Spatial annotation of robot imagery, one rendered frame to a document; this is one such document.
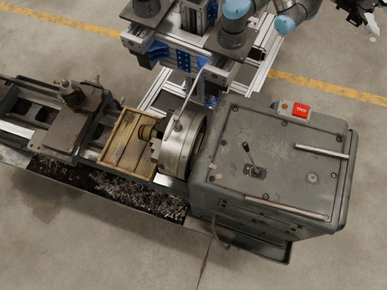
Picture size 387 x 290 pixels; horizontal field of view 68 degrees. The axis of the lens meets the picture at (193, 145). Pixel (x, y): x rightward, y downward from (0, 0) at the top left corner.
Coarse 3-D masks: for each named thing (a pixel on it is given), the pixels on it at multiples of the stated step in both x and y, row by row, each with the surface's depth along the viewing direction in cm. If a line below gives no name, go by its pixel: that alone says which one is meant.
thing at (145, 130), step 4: (144, 124) 135; (148, 124) 134; (140, 128) 133; (144, 128) 132; (148, 128) 132; (152, 128) 132; (140, 132) 132; (144, 132) 132; (148, 132) 131; (152, 132) 132; (156, 132) 131; (160, 132) 136; (140, 136) 133; (144, 136) 132; (148, 136) 131; (152, 136) 132; (156, 136) 131; (160, 136) 137; (144, 140) 134; (148, 140) 133
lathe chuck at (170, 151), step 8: (176, 112) 123; (184, 112) 124; (192, 112) 126; (184, 120) 120; (192, 120) 121; (168, 128) 118; (184, 128) 118; (176, 136) 117; (184, 136) 117; (168, 144) 118; (176, 144) 117; (160, 152) 119; (168, 152) 118; (176, 152) 117; (160, 160) 121; (168, 160) 120; (176, 160) 119; (160, 168) 126; (168, 168) 123; (176, 168) 121; (176, 176) 127
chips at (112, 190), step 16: (32, 160) 188; (48, 160) 188; (48, 176) 184; (64, 176) 184; (80, 176) 184; (96, 176) 183; (112, 176) 183; (96, 192) 179; (112, 192) 175; (128, 192) 174; (144, 192) 172; (160, 192) 176; (144, 208) 173; (160, 208) 169; (176, 208) 170
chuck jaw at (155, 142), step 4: (152, 140) 130; (156, 140) 130; (160, 140) 130; (152, 144) 130; (156, 144) 129; (160, 144) 129; (152, 148) 127; (156, 148) 127; (152, 152) 130; (156, 152) 126; (152, 156) 125; (156, 156) 125; (152, 160) 126; (156, 160) 125; (160, 164) 124
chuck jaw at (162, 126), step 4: (168, 112) 127; (172, 112) 127; (168, 116) 128; (164, 120) 129; (168, 120) 128; (156, 124) 131; (160, 124) 130; (164, 124) 130; (156, 128) 131; (160, 128) 131; (164, 128) 130
